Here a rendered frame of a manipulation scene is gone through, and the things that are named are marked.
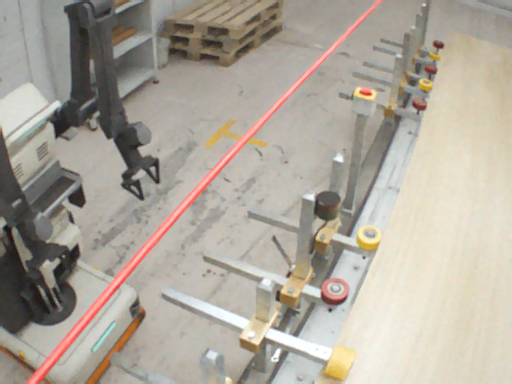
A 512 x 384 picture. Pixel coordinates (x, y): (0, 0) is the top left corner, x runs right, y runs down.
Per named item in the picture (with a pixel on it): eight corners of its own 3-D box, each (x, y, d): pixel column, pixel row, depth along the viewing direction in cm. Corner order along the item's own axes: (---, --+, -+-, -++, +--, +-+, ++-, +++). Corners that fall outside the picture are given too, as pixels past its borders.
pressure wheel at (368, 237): (359, 269, 151) (366, 244, 143) (348, 253, 156) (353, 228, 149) (379, 262, 153) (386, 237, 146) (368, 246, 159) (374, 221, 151)
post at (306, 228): (288, 310, 151) (301, 194, 120) (293, 303, 153) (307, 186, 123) (299, 314, 150) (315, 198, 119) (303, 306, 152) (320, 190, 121)
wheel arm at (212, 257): (202, 263, 149) (201, 254, 146) (208, 256, 152) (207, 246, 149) (335, 312, 135) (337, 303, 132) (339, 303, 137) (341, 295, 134)
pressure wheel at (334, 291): (312, 316, 137) (317, 292, 129) (322, 297, 142) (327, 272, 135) (337, 324, 134) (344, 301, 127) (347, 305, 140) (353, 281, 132)
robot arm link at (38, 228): (19, 190, 112) (-3, 209, 106) (38, 187, 105) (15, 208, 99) (40, 226, 117) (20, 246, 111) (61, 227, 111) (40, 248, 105)
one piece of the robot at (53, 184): (16, 244, 142) (-4, 196, 129) (63, 197, 162) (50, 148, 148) (46, 262, 137) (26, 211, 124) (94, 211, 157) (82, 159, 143)
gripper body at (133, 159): (154, 159, 147) (143, 138, 144) (137, 176, 139) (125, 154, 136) (140, 163, 150) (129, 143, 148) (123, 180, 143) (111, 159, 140)
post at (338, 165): (316, 268, 171) (332, 156, 141) (320, 261, 174) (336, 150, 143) (325, 271, 170) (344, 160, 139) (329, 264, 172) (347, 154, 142)
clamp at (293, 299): (279, 302, 138) (280, 292, 135) (297, 271, 147) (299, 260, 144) (297, 309, 136) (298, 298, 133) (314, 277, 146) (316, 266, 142)
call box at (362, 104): (350, 114, 157) (353, 93, 152) (356, 105, 162) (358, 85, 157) (370, 120, 155) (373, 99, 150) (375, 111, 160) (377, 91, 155)
